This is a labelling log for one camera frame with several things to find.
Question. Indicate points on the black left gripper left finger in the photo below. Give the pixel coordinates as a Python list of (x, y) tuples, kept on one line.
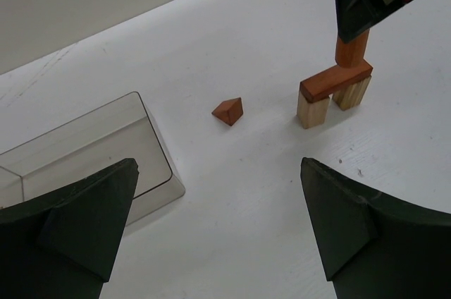
[(63, 244)]

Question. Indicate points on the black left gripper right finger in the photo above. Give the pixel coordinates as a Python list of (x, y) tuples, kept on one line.
[(374, 245)]

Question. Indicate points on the red-brown wooden cylinder block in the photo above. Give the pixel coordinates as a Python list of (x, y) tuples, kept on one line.
[(351, 54)]

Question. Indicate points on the red-brown long rectangular block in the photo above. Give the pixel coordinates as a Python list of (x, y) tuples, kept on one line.
[(333, 79)]

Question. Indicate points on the dark striped wood block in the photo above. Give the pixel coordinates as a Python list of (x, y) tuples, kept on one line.
[(352, 95)]

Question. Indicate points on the light wood rectangular block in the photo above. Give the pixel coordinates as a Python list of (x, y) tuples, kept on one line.
[(312, 114)]

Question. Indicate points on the red-brown wooden triangle block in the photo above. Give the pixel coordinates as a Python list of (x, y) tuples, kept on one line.
[(229, 111)]

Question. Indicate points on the clear plastic box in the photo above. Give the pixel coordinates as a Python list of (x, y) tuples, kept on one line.
[(123, 128)]

